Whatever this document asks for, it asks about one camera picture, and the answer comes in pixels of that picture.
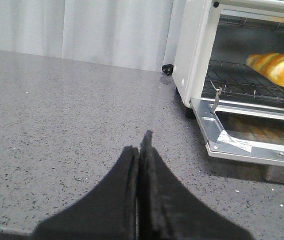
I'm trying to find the metal oven wire rack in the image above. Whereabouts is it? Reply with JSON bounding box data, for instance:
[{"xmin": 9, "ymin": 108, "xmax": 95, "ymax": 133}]
[{"xmin": 202, "ymin": 14, "xmax": 284, "ymax": 106}]

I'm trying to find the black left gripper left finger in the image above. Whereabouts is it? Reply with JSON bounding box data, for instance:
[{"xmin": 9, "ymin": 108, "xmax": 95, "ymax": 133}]
[{"xmin": 32, "ymin": 146, "xmax": 139, "ymax": 240}]

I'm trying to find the yellow striped bread roll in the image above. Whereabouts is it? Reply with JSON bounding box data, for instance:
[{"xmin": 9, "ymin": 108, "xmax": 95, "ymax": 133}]
[{"xmin": 246, "ymin": 52, "xmax": 284, "ymax": 87}]

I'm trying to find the oven glass door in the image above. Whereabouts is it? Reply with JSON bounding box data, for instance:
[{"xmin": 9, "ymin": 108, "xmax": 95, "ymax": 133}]
[{"xmin": 190, "ymin": 97, "xmax": 284, "ymax": 187}]

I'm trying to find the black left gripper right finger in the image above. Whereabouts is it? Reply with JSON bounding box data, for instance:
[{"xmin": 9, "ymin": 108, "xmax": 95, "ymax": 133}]
[{"xmin": 138, "ymin": 130, "xmax": 253, "ymax": 240}]

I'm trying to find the white Toshiba toaster oven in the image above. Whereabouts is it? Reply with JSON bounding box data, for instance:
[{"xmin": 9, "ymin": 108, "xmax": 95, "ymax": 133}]
[{"xmin": 173, "ymin": 0, "xmax": 284, "ymax": 112}]

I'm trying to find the white curtain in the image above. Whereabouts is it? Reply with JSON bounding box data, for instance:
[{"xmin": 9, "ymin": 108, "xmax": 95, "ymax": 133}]
[{"xmin": 0, "ymin": 0, "xmax": 185, "ymax": 71}]

